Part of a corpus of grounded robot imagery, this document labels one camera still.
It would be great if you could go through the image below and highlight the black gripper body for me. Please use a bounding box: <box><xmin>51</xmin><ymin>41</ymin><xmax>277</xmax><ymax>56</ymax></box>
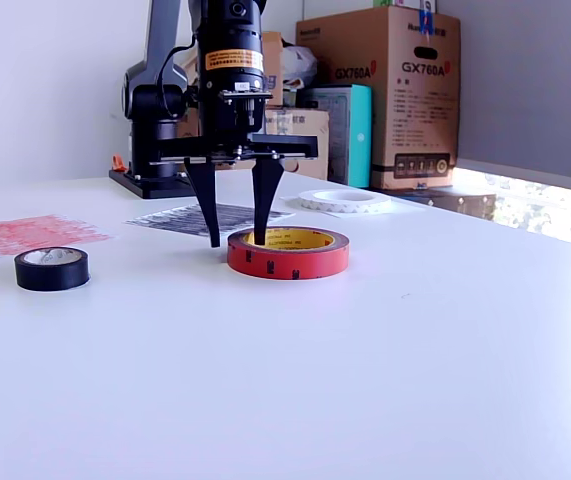
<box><xmin>148</xmin><ymin>84</ymin><xmax>319</xmax><ymax>167</ymax></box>

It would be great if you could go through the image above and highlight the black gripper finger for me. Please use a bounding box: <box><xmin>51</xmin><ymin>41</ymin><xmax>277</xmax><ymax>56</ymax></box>
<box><xmin>182</xmin><ymin>157</ymin><xmax>222</xmax><ymax>250</ymax></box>
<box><xmin>251</xmin><ymin>157</ymin><xmax>287</xmax><ymax>246</ymax></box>

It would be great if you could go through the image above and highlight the red tape roll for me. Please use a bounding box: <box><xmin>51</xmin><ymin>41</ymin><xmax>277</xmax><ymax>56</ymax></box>
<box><xmin>226</xmin><ymin>225</ymin><xmax>351</xmax><ymax>281</ymax></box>

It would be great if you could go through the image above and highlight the white tape roll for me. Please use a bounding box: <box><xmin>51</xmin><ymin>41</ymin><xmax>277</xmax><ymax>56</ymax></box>
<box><xmin>297</xmin><ymin>188</ymin><xmax>393</xmax><ymax>215</ymax></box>

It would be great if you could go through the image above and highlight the black tape roll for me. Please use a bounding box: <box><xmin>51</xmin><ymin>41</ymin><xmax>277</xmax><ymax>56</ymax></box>
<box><xmin>13</xmin><ymin>246</ymin><xmax>92</xmax><ymax>293</ymax></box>

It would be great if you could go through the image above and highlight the blank white paper sheet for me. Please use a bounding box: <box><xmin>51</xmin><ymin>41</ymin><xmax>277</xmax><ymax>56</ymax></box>
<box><xmin>279</xmin><ymin>194</ymin><xmax>426</xmax><ymax>220</ymax></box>

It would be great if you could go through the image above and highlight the cardboard box blue print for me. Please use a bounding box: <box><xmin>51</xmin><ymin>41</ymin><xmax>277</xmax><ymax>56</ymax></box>
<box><xmin>177</xmin><ymin>106</ymin><xmax>331</xmax><ymax>182</ymax></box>

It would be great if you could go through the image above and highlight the black scribbled paper sheet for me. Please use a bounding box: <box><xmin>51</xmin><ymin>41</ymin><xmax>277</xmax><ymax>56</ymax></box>
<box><xmin>124</xmin><ymin>202</ymin><xmax>296</xmax><ymax>240</ymax></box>

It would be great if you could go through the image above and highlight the teal product box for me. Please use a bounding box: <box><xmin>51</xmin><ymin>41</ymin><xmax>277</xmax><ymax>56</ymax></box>
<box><xmin>309</xmin><ymin>83</ymin><xmax>374</xmax><ymax>190</ymax></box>

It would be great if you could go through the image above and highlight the white plastic bag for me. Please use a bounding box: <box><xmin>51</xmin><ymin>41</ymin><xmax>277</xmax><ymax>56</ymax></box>
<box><xmin>280</xmin><ymin>43</ymin><xmax>319</xmax><ymax>92</ymax></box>

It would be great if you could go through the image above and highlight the cardboard box shipping label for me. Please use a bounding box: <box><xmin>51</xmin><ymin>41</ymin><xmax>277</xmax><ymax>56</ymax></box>
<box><xmin>259</xmin><ymin>30</ymin><xmax>286</xmax><ymax>107</ymax></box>

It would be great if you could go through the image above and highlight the large brown cardboard box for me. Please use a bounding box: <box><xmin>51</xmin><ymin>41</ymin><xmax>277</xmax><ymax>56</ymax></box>
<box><xmin>294</xmin><ymin>4</ymin><xmax>462</xmax><ymax>191</ymax></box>

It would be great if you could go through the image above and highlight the red scribbled paper sheet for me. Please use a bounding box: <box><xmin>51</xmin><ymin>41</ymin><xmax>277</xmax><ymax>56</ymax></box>
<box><xmin>0</xmin><ymin>214</ymin><xmax>116</xmax><ymax>259</ymax></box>

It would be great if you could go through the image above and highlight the green white packet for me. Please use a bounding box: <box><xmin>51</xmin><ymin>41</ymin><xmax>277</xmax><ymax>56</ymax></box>
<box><xmin>372</xmin><ymin>0</ymin><xmax>441</xmax><ymax>10</ymax></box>

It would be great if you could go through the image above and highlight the grey roller blind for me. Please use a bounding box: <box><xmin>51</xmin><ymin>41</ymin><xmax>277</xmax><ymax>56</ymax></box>
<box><xmin>457</xmin><ymin>0</ymin><xmax>571</xmax><ymax>194</ymax></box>

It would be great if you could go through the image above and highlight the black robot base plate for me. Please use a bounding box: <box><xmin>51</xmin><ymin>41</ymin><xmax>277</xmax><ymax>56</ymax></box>
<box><xmin>108</xmin><ymin>167</ymin><xmax>201</xmax><ymax>201</ymax></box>

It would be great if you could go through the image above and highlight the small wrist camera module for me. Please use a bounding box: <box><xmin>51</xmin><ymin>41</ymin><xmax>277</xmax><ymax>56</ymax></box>
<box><xmin>218</xmin><ymin>88</ymin><xmax>273</xmax><ymax>129</ymax></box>

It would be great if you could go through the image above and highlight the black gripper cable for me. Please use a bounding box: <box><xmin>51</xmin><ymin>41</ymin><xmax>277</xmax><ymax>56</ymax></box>
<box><xmin>156</xmin><ymin>44</ymin><xmax>201</xmax><ymax>101</ymax></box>

